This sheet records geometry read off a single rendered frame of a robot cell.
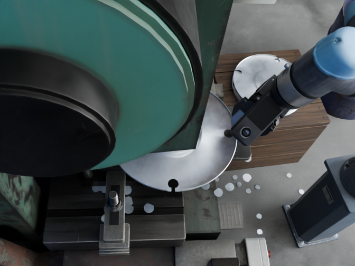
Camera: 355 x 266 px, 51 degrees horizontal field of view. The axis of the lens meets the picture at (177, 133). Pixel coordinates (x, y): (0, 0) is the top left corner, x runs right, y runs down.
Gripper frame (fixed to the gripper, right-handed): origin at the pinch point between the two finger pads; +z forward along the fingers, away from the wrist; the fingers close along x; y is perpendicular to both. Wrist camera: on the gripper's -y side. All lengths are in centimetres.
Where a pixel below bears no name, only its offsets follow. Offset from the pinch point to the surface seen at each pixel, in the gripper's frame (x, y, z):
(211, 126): 4.0, -2.3, 2.8
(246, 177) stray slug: -12.1, -0.1, 11.4
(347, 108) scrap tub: -42, 93, 60
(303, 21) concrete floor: 1, 141, 84
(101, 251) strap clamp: 2.2, -37.7, 8.1
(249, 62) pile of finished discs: 7, 57, 47
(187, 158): 3.1, -12.3, 2.5
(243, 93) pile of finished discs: 1, 42, 44
